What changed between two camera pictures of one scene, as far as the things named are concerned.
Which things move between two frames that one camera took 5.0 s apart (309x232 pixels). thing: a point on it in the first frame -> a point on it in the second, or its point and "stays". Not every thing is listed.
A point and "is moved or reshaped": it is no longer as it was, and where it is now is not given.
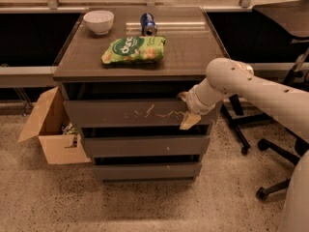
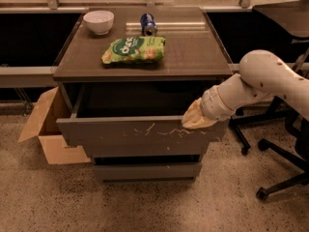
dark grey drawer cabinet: [121, 72] stays
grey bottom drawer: [178, 171] stays
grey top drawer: [138, 113] is moved or reshaped
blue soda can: [148, 24] stays
